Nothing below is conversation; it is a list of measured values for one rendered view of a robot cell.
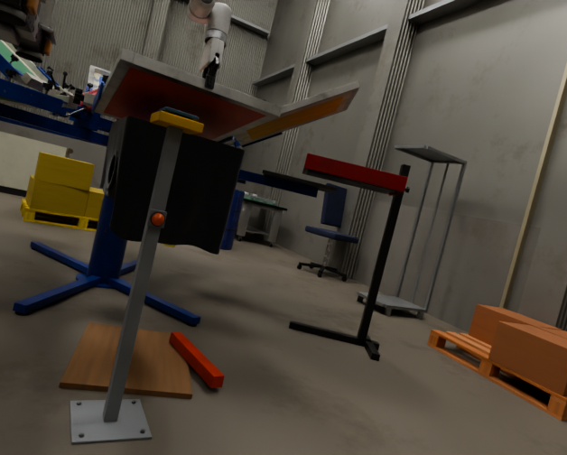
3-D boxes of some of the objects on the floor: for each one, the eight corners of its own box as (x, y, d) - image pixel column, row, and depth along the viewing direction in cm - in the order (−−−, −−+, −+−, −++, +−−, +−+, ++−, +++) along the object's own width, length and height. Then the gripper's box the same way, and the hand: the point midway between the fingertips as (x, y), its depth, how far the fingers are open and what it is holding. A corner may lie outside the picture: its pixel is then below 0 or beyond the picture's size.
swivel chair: (356, 283, 534) (379, 193, 527) (311, 276, 506) (336, 181, 499) (329, 271, 596) (349, 190, 590) (288, 264, 568) (309, 178, 562)
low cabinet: (-86, 162, 680) (-77, 113, 675) (63, 193, 778) (72, 150, 773) (-139, 165, 517) (-127, 99, 513) (58, 203, 615) (69, 148, 610)
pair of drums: (218, 238, 661) (230, 188, 656) (236, 252, 558) (250, 192, 553) (174, 229, 635) (187, 177, 630) (185, 243, 532) (199, 180, 527)
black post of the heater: (370, 337, 301) (413, 172, 294) (385, 363, 251) (437, 166, 244) (289, 317, 301) (329, 153, 294) (288, 338, 251) (337, 142, 244)
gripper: (235, 35, 143) (225, 87, 141) (217, 51, 157) (208, 98, 156) (214, 26, 139) (204, 78, 138) (198, 43, 153) (189, 92, 152)
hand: (207, 84), depth 147 cm, fingers closed on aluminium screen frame, 4 cm apart
